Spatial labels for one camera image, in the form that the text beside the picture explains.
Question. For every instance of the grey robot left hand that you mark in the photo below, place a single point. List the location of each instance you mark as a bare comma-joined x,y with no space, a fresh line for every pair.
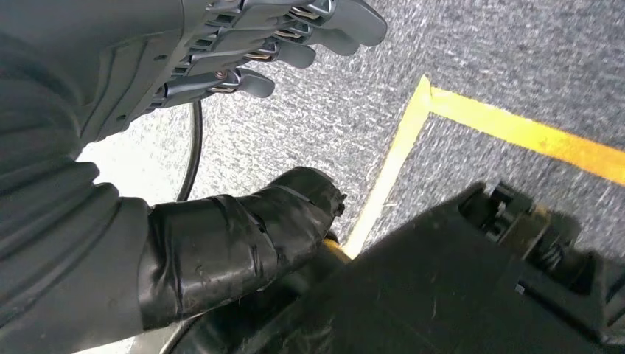
97,49

